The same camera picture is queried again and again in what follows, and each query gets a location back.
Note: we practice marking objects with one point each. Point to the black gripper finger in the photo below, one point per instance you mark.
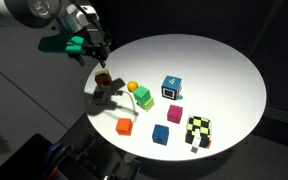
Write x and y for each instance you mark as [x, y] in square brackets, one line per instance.
[103, 56]
[81, 60]

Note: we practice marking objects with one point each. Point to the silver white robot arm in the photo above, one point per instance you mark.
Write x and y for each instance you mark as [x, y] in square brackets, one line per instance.
[24, 11]

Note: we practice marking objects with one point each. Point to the yellow orange ball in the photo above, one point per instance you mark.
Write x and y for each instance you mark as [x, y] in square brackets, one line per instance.
[132, 86]

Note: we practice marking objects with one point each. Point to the magenta toy block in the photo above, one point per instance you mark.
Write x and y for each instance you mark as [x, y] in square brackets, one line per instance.
[174, 114]

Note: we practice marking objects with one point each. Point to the lime green toy block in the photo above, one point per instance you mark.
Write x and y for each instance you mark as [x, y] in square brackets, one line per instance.
[148, 105]

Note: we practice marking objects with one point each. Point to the orange toy block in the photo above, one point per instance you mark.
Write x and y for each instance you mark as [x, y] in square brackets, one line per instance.
[124, 127]

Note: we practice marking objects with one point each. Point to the black lime checkered soft cube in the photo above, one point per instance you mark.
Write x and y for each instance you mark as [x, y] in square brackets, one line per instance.
[199, 130]

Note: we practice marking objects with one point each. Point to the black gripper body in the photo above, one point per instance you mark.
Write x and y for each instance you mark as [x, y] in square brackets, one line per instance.
[98, 38]

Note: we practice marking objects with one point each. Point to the red orange soft number cube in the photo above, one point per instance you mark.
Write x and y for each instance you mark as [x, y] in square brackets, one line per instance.
[103, 78]

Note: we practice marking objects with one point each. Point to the blue soft number cube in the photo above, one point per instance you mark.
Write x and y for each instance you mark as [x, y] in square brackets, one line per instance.
[171, 87]

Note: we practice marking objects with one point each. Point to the blue toy block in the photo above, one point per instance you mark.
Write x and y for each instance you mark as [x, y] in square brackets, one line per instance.
[160, 134]

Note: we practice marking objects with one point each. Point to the black metal fixture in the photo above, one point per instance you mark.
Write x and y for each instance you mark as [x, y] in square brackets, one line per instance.
[100, 163]

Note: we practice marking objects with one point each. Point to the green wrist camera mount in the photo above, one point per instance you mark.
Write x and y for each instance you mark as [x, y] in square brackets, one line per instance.
[74, 46]

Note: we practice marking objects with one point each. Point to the blue orange bar clamp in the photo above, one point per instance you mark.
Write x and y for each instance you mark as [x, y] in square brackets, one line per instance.
[53, 159]

